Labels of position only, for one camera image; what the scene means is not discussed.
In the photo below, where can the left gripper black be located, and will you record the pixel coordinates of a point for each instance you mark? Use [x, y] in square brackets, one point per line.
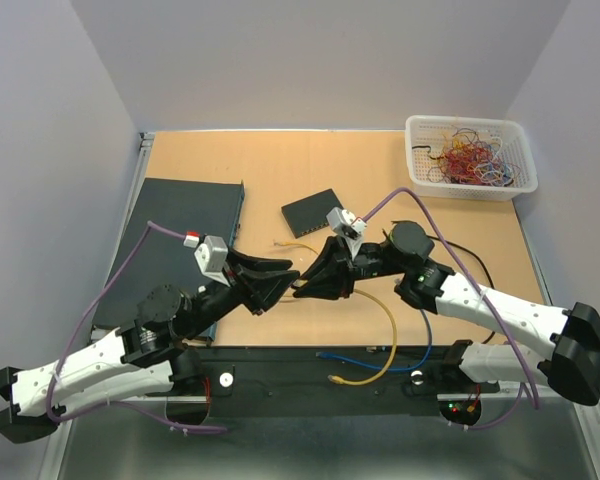
[261, 290]

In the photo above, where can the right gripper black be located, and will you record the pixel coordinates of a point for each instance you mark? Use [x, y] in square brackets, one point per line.
[329, 276]

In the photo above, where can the large rack network switch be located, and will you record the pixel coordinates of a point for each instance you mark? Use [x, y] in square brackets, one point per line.
[179, 207]

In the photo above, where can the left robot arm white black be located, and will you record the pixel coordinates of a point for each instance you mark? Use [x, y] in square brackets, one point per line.
[145, 356]

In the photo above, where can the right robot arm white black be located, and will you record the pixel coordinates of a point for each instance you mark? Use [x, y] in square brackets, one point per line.
[546, 345]

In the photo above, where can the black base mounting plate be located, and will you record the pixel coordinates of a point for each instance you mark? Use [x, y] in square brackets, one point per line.
[251, 382]

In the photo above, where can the white plastic basket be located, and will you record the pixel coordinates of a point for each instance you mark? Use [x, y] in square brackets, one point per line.
[468, 158]

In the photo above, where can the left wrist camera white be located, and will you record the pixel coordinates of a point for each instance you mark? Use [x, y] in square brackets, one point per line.
[210, 253]

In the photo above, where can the small black network switch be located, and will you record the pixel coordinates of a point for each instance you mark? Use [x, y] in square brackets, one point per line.
[309, 214]

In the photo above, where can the aluminium frame rail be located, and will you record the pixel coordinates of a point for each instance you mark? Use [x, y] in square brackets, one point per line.
[55, 450]

